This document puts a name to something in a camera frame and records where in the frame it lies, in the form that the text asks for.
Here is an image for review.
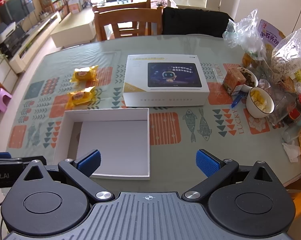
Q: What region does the black television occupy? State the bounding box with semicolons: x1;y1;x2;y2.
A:
0;0;36;25

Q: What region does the orange chair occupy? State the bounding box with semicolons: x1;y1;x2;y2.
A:
284;177;301;222

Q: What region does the black chair back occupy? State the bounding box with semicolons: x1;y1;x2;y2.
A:
162;7;235;38

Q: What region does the crumpled clear plastic bag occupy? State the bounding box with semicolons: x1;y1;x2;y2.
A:
223;9;266;60

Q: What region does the white TV cabinet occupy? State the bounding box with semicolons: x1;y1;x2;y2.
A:
9;11;61;74

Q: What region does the purple plastic stool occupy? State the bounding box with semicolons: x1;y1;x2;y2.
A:
0;87;12;113

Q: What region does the white tissue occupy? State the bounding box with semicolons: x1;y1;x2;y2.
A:
282;141;301;163

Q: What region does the cream side table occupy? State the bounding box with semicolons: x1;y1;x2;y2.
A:
167;0;208;9

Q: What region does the purple snack bag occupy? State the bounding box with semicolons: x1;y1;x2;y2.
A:
259;19;286;60

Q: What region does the cardboard box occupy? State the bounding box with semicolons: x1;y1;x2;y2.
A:
67;0;82;14

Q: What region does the clear zip bag of nuts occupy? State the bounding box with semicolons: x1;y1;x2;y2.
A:
271;26;301;80

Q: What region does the wooden chair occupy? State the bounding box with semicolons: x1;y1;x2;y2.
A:
92;0;151;13
94;6;163;42

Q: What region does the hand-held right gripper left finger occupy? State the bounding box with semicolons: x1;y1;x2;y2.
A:
15;149;115;202

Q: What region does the white tablet box lid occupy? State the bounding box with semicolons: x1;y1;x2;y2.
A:
122;54;210;107

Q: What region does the red-lidded jar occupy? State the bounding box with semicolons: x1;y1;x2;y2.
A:
288;94;301;125

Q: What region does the white printer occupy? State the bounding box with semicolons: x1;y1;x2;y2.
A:
0;22;17;43

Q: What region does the white box base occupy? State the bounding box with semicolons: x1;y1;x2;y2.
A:
52;108;151;181

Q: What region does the black appliance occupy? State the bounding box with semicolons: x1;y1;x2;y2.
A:
0;26;29;55

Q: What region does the wooden bookshelf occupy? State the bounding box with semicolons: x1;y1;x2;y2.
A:
37;0;67;18

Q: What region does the white bowl with dark food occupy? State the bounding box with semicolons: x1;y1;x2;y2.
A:
237;67;258;93

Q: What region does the yellow snack packet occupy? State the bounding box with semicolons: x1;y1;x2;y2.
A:
70;65;99;83
67;86;95;106

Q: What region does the cream coffee table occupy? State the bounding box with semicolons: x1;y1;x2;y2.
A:
50;12;94;48

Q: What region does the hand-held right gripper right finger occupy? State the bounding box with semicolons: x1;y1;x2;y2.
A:
182;149;281;202

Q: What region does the brown drink carton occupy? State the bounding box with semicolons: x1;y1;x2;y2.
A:
223;67;247;96

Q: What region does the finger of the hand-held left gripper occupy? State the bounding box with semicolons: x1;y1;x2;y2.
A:
0;152;24;165

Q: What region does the white bowl with yellow food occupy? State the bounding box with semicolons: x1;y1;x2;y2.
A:
246;87;275;118

